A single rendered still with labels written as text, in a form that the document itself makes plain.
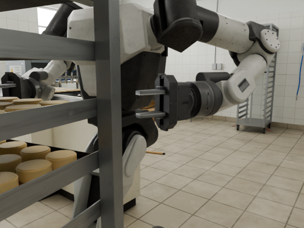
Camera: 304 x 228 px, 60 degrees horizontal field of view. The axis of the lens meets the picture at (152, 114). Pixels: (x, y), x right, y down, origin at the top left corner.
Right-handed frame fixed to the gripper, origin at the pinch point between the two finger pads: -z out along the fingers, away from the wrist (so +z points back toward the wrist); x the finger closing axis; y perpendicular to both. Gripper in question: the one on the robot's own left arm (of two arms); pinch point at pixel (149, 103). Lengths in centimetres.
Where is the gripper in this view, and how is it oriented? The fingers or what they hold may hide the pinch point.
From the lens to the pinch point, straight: 56.4
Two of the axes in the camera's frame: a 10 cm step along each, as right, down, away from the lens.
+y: 5.6, 1.4, -8.2
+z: 8.3, -1.0, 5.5
